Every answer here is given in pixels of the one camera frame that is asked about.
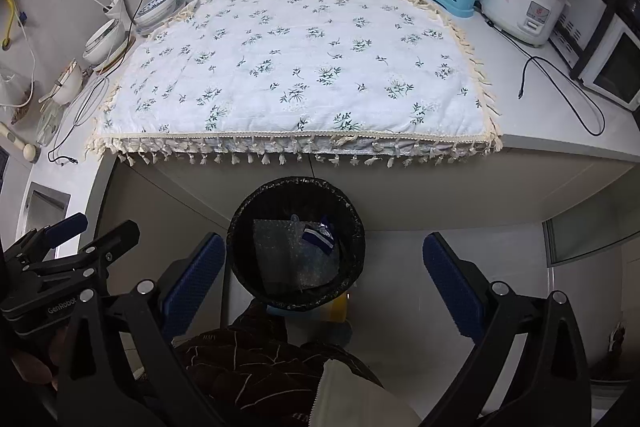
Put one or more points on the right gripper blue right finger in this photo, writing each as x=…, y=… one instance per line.
x=451, y=278

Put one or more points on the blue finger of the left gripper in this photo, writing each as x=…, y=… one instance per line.
x=58, y=234
x=102, y=252

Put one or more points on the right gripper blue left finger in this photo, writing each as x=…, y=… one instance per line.
x=186, y=282

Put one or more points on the clear bubble wrap sheet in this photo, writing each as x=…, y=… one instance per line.
x=284, y=258

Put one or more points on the blue snack wrapper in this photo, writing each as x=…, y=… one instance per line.
x=320, y=237

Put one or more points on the black trash bin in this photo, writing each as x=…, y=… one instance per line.
x=310, y=199

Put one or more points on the left hand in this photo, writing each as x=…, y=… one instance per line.
x=40, y=366

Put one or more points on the dark patterned trousers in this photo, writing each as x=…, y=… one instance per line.
x=254, y=376

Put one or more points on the white cup with pattern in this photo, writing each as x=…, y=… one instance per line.
x=67, y=86

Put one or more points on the white bowl stack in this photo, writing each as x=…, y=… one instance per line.
x=106, y=40

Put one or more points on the blue rimmed plate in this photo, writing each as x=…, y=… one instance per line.
x=145, y=29

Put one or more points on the white paper cone holder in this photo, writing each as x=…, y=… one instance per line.
x=117, y=10

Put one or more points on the blue patterned bowl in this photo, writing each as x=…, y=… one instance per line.
x=156, y=6

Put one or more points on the white floral tablecloth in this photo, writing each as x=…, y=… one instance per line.
x=359, y=81

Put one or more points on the microwave oven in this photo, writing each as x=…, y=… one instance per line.
x=601, y=48

